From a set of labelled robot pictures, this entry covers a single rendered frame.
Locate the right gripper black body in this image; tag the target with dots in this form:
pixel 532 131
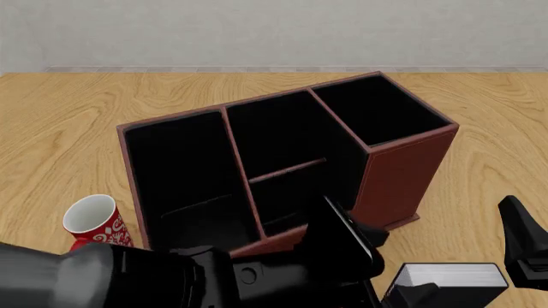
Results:
pixel 528 271

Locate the black book with white pages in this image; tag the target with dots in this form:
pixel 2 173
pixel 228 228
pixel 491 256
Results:
pixel 464 296

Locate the black and grey left robot arm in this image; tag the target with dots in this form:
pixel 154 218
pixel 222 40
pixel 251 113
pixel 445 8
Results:
pixel 85 279

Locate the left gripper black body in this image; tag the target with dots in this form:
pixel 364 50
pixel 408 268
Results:
pixel 274 288

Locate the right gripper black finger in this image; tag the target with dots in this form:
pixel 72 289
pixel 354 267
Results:
pixel 524 231

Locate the red mug with white pattern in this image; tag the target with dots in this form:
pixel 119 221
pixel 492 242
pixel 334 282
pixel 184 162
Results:
pixel 112 229

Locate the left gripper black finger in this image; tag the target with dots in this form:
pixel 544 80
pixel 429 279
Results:
pixel 413 296
pixel 374 236

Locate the red-brown desk caddy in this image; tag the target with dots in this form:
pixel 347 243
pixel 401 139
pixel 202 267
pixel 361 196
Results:
pixel 398 179

